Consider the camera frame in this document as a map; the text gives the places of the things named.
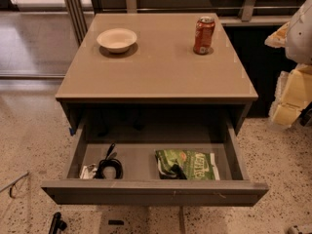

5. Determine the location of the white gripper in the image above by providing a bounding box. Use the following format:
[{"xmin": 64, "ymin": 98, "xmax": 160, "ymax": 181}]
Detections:
[{"xmin": 264, "ymin": 22, "xmax": 312, "ymax": 128}]

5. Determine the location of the green jalapeno chip bag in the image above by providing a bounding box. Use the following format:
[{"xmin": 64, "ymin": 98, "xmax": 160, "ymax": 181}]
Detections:
[{"xmin": 155, "ymin": 149, "xmax": 220, "ymax": 180}]

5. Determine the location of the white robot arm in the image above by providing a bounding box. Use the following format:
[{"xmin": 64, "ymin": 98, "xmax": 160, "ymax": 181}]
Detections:
[{"xmin": 264, "ymin": 0, "xmax": 312, "ymax": 129}]

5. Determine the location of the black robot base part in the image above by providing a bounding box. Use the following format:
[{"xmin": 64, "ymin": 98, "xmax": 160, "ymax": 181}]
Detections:
[{"xmin": 49, "ymin": 212, "xmax": 67, "ymax": 234}]

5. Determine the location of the orange soda can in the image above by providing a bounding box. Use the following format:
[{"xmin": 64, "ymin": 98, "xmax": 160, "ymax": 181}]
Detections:
[{"xmin": 193, "ymin": 17, "xmax": 215, "ymax": 55}]

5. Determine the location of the white paper bowl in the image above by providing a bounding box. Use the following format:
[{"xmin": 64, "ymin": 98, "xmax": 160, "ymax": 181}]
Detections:
[{"xmin": 97, "ymin": 28, "xmax": 137, "ymax": 54}]

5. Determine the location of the metal railing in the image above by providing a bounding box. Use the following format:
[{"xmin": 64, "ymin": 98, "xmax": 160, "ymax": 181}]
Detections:
[{"xmin": 92, "ymin": 0, "xmax": 305, "ymax": 25}]

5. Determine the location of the crumpled white wrapper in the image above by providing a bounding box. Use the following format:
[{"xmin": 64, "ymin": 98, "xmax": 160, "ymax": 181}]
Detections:
[{"xmin": 80, "ymin": 164, "xmax": 98, "ymax": 179}]

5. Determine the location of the coiled black cable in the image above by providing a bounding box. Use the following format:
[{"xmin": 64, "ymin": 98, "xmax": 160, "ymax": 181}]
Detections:
[{"xmin": 94, "ymin": 142, "xmax": 124, "ymax": 180}]

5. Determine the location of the metal window frame post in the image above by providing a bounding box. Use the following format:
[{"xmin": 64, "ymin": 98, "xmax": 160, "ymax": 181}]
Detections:
[{"xmin": 64, "ymin": 0, "xmax": 87, "ymax": 45}]

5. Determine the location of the thin cable on floor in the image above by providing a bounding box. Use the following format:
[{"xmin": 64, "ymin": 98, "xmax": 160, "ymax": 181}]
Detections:
[{"xmin": 0, "ymin": 171, "xmax": 31, "ymax": 199}]

